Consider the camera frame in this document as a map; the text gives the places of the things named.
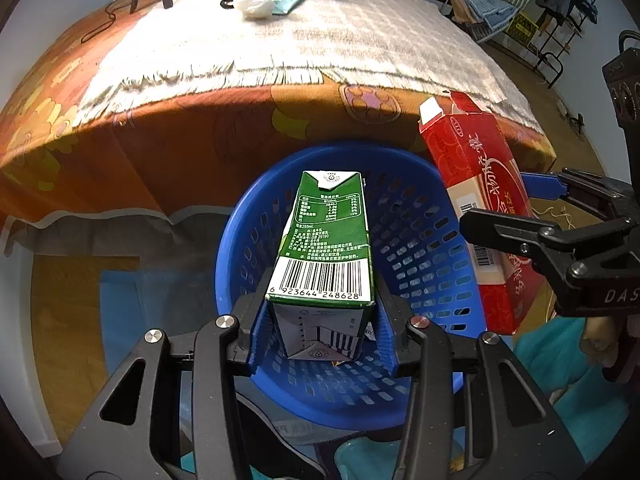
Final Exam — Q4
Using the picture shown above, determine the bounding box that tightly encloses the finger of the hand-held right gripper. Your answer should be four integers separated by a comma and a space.
460, 208, 640, 282
519, 167, 636, 221

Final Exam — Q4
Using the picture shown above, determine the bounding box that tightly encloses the white cord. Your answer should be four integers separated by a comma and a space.
530, 200, 573, 226

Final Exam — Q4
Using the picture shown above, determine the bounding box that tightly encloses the orange floral table cover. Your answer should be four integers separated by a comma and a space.
0, 0, 558, 256

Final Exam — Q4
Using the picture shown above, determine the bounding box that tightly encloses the beige plaid fringed cloth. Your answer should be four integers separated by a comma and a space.
75, 0, 536, 128

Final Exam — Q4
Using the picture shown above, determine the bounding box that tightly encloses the blue plastic basket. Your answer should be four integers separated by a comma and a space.
215, 145, 488, 431

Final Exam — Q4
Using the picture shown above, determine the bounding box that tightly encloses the black ring light cable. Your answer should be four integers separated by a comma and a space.
82, 0, 146, 43

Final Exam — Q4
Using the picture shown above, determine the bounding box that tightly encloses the person's right hand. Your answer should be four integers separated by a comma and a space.
580, 317, 621, 361

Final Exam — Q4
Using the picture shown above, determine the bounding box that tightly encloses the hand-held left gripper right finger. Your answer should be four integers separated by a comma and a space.
372, 292, 588, 480

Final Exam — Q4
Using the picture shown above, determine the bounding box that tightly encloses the tan cloth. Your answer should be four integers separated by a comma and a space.
447, 0, 476, 23

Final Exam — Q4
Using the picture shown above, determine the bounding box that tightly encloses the green milk carton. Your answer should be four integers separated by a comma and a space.
265, 170, 376, 361

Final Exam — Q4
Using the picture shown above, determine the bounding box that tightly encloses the black drying rack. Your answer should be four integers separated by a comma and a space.
492, 0, 598, 88

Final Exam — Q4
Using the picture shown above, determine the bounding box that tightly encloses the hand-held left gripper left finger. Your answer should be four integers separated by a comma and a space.
57, 292, 281, 480

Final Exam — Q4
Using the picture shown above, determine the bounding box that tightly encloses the yellow plastic crate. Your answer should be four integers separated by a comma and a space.
505, 10, 541, 43

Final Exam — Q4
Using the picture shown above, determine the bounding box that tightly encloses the teal cloth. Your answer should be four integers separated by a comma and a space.
182, 320, 631, 480

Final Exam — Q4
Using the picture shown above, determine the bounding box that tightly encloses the red cardboard box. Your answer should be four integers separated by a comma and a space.
418, 91, 546, 336

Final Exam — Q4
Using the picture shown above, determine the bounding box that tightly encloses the crumpled white tissue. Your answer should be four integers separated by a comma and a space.
236, 0, 278, 20

